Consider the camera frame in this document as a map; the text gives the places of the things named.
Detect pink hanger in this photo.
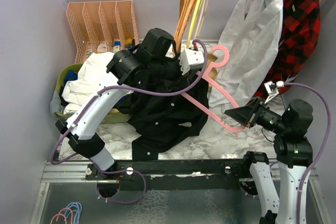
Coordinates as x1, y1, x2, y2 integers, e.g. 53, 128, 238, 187
181, 45, 245, 133
50, 207, 77, 224

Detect orange hanger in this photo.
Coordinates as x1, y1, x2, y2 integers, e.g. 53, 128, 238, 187
174, 0, 193, 50

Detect white shirt in basket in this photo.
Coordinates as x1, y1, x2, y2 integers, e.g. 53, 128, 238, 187
62, 52, 118, 114

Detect yellow hanger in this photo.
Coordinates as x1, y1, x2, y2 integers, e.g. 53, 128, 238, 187
187, 0, 202, 44

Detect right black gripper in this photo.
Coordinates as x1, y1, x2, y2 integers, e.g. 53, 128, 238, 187
226, 95, 289, 132

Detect green laundry basket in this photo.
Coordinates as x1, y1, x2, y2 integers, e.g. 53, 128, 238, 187
55, 63, 130, 124

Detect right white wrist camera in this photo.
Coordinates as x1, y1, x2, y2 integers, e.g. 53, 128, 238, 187
264, 81, 285, 104

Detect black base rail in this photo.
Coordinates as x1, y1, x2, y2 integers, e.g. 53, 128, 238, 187
85, 156, 265, 191

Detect pink hanger on floor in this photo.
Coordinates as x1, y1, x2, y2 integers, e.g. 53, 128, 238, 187
50, 207, 77, 224

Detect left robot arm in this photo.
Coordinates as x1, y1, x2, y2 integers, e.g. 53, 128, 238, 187
56, 28, 207, 179

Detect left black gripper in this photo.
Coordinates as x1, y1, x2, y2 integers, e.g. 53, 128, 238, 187
150, 52, 193, 91

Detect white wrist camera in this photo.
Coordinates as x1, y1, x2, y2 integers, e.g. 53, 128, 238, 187
264, 81, 285, 104
179, 49, 204, 76

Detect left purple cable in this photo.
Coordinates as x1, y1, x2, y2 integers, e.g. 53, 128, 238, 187
49, 39, 208, 205

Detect pink mesh file organizer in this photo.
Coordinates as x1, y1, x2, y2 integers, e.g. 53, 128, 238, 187
66, 1, 139, 63

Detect cream hanger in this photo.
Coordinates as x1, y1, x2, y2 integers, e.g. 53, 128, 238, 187
194, 0, 208, 39

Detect red black plaid shirt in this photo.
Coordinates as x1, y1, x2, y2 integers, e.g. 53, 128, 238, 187
246, 0, 322, 104

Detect white hanging shirt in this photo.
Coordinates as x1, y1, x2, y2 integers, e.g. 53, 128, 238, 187
215, 0, 284, 106

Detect blue hanger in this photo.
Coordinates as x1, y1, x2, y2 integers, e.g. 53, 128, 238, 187
64, 202, 82, 224

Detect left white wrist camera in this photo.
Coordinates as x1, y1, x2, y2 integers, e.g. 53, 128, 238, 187
179, 49, 204, 76

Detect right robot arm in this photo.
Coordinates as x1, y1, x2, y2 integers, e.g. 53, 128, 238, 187
225, 99, 313, 223

